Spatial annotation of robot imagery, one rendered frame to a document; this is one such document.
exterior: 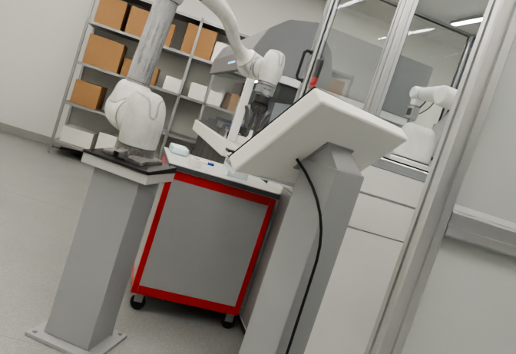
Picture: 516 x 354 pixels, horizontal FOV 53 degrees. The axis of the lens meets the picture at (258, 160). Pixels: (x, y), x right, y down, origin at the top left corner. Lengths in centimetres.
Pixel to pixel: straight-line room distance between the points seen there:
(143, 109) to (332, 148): 87
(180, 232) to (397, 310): 184
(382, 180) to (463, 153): 124
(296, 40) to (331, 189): 201
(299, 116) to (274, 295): 52
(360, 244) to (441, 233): 126
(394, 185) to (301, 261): 75
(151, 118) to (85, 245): 56
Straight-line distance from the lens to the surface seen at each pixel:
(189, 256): 261
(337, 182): 140
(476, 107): 83
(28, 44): 686
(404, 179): 209
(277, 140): 129
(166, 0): 226
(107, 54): 620
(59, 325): 227
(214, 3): 218
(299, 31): 331
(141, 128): 203
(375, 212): 206
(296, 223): 144
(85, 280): 216
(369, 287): 215
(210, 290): 269
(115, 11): 624
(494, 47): 84
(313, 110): 124
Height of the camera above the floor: 108
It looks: 4 degrees down
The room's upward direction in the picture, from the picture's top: 18 degrees clockwise
